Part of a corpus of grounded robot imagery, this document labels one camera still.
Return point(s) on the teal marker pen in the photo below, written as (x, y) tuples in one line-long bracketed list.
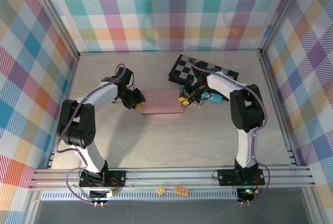
[(213, 97)]

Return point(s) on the right rear aluminium frame post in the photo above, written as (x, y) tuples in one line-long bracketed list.
[(282, 13)]

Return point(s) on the rear aluminium frame rail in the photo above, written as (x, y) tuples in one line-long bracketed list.
[(169, 51)]

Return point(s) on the playing card pack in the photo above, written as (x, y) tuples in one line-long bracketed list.
[(195, 105)]

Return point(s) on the small orange tag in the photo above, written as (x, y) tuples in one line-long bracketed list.
[(181, 190)]

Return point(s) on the pink paper box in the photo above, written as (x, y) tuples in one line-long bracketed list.
[(161, 102)]

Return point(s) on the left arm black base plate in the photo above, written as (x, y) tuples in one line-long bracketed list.
[(117, 178)]

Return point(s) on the right front aluminium frame post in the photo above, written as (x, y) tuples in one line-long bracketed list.
[(310, 207)]

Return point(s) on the wide aluminium mounting rail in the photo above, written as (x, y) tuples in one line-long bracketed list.
[(169, 178)]

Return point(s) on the left front aluminium frame post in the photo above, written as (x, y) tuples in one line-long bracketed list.
[(31, 207)]

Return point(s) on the black grey folding chessboard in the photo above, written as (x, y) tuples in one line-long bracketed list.
[(179, 69)]

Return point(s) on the small yellow tag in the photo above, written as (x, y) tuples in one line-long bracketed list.
[(160, 190)]

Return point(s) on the aluminium frame rail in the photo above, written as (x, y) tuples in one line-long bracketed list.
[(169, 51), (279, 104)]

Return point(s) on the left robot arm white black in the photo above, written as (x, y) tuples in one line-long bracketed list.
[(88, 133)]

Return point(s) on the right side aluminium frame rail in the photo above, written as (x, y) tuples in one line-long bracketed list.
[(279, 104)]

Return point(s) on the aluminium frame post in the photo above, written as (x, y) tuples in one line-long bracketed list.
[(282, 13), (310, 207), (31, 207), (54, 13)]

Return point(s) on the left rear aluminium frame post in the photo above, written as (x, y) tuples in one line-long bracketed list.
[(54, 13)]

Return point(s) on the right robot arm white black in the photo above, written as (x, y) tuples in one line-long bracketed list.
[(245, 151)]

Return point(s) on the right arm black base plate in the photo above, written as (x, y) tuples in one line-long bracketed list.
[(226, 177)]

